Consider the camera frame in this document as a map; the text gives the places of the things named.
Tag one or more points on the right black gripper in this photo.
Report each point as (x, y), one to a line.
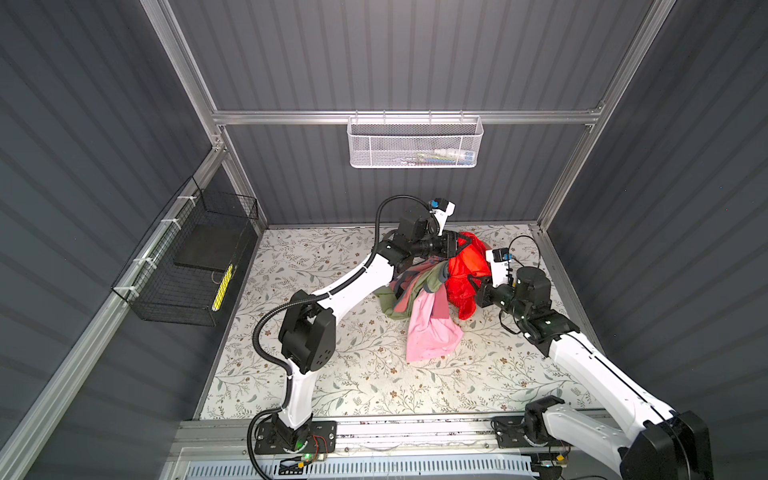
(483, 294)

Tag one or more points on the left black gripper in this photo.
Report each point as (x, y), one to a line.
(446, 240)

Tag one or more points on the red cloth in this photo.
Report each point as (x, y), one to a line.
(465, 271)

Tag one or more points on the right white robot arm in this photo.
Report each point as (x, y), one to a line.
(650, 440)

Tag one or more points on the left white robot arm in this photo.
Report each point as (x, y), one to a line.
(308, 331)

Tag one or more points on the light pink cloth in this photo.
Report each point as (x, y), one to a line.
(432, 332)

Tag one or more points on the dusty rose printed shirt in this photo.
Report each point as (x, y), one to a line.
(420, 285)

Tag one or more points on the items in white basket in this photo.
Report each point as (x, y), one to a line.
(450, 157)

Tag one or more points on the olive green shirt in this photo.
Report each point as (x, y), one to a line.
(408, 294)

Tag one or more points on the white vented strip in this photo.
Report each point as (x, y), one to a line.
(411, 467)

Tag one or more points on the black pad in basket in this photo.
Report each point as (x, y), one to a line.
(211, 248)

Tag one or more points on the yellow green brush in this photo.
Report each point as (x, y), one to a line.
(222, 289)

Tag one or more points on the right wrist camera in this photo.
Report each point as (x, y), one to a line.
(500, 262)

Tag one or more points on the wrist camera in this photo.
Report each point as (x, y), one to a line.
(441, 209)
(500, 262)

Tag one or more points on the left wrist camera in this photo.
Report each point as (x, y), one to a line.
(441, 209)

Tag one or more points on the white wire mesh basket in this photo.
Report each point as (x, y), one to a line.
(375, 142)

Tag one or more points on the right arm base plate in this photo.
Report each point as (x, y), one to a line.
(510, 432)

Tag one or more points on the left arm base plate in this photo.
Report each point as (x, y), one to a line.
(273, 437)

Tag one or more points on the black wire basket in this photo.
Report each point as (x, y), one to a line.
(157, 290)

